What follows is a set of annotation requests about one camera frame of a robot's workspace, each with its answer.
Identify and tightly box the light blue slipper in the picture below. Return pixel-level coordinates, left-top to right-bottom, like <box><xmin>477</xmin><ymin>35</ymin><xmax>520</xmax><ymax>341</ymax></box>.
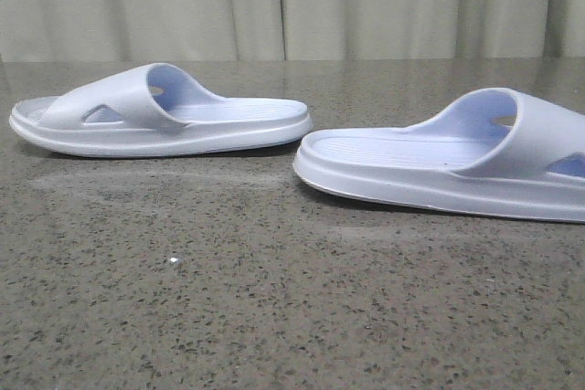
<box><xmin>293</xmin><ymin>88</ymin><xmax>584</xmax><ymax>222</ymax></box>
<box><xmin>9</xmin><ymin>63</ymin><xmax>312</xmax><ymax>157</ymax></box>

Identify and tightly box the grey-green curtain backdrop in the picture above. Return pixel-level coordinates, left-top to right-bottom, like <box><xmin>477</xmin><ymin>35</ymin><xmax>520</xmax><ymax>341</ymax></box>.
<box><xmin>1</xmin><ymin>0</ymin><xmax>584</xmax><ymax>62</ymax></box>

